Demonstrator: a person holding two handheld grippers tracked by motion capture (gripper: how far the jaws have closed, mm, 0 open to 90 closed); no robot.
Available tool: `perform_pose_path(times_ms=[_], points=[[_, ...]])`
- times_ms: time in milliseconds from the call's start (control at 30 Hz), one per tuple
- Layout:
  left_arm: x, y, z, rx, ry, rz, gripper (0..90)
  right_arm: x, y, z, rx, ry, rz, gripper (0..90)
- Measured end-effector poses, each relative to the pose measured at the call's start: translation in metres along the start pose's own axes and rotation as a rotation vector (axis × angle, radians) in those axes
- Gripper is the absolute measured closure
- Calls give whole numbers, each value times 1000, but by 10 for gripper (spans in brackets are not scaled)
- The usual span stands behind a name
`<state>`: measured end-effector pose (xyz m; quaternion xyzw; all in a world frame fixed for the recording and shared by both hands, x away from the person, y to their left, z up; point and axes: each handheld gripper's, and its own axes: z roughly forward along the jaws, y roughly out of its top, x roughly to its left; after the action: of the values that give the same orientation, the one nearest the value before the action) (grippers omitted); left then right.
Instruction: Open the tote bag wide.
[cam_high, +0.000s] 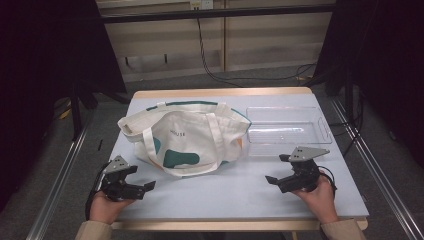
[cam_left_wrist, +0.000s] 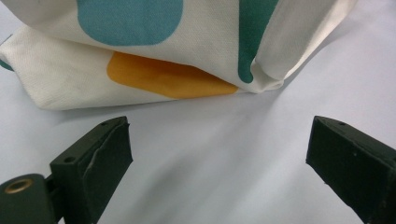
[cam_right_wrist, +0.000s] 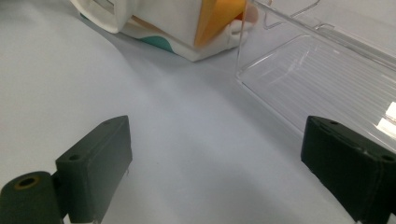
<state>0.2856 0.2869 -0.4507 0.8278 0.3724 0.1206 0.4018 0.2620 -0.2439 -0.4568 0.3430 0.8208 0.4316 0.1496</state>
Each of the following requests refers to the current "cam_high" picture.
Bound black curtain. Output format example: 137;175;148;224
0;0;128;211
312;0;424;169

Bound metal floor rail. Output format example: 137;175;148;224
329;95;424;240
25;121;93;240

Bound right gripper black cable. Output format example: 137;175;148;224
317;165;338;195

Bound person's right hand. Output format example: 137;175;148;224
293;171;340;225

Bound black horizontal bar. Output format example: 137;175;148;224
99;4;337;24

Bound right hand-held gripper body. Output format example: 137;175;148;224
279;145;331;194

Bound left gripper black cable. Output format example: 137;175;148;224
84;161;112;222

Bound black hanging wall cable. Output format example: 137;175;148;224
195;17;318;88

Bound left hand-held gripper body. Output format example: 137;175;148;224
95;155;145;202

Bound white power socket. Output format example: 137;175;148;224
189;0;214;11

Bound black floor cables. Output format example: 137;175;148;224
329;89;366;158

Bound person's left hand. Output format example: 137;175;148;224
89;192;135;225

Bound white and green tote bag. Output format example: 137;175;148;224
117;100;253;179

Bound clear plastic tray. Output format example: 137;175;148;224
245;105;335;158

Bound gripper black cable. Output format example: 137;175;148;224
317;165;338;195
84;161;112;222

